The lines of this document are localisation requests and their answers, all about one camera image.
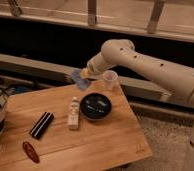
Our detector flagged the red oval object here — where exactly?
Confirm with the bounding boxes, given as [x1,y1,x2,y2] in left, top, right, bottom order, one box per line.
[22,141,40,163]

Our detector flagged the metal window rail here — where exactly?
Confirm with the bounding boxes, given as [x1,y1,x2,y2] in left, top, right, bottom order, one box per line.
[0,51,194,113]

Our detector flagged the black round bowl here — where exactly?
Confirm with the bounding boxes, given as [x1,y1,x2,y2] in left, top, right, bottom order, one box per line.
[80,93,112,121]

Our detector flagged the white tube bottle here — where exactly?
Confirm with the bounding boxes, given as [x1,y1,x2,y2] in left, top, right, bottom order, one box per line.
[67,97,80,130]

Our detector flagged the black rectangular case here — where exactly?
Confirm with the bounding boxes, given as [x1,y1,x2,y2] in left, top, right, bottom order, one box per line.
[29,112,54,140]

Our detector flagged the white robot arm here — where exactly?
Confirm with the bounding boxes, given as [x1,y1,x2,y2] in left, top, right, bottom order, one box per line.
[71,39,194,171]

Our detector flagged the blue-white gripper body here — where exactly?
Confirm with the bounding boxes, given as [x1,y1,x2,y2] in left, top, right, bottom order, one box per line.
[70,68,91,91]

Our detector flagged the wooden table board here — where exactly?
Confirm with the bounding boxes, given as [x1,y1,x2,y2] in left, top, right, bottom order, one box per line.
[0,80,152,171]

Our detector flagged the translucent plastic cup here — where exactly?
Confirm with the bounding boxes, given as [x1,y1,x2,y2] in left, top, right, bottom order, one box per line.
[102,70,118,90]

